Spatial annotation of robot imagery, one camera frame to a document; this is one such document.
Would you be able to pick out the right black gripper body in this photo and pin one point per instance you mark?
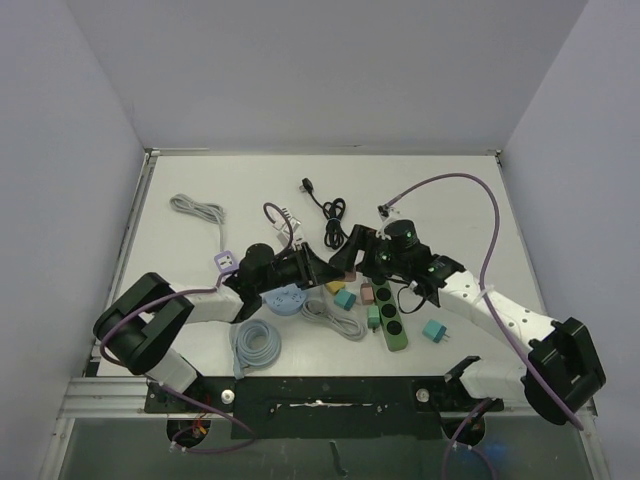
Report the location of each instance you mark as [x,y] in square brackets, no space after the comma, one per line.
[365,252]

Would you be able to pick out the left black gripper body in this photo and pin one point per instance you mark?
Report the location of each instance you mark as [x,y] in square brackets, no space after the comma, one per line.
[289,269]

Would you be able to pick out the green charger bottom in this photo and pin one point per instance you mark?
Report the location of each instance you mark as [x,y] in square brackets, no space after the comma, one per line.
[373,318]

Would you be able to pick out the green power strip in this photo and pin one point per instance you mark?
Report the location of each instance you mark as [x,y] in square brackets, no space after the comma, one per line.
[391,321]

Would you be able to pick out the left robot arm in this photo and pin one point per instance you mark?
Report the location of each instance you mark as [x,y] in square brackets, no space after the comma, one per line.
[138,330]

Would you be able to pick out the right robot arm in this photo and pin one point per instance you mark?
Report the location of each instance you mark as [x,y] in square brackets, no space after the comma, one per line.
[560,371]

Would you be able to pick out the yellow charger centre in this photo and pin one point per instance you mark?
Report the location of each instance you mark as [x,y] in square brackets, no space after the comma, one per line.
[334,287]

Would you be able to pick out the round blue power strip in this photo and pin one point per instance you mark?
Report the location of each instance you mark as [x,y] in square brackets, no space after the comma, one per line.
[285,301]

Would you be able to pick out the white power strip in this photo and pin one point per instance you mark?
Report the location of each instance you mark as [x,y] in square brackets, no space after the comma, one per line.
[287,220]

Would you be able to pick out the teal charger centre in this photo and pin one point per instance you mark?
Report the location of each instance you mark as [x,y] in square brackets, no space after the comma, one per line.
[344,299]

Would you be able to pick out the teal charger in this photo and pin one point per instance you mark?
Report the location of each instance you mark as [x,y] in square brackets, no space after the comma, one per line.
[435,331]
[344,299]

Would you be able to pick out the teal charger right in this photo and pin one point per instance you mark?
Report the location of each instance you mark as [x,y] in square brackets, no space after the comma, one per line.
[435,331]

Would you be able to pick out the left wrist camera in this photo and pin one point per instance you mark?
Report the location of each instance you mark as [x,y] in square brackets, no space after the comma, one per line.
[290,230]

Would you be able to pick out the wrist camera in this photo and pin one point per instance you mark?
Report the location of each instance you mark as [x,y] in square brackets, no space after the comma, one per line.
[290,230]
[388,214]

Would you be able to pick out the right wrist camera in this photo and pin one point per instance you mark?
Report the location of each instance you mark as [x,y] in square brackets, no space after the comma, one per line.
[388,214]

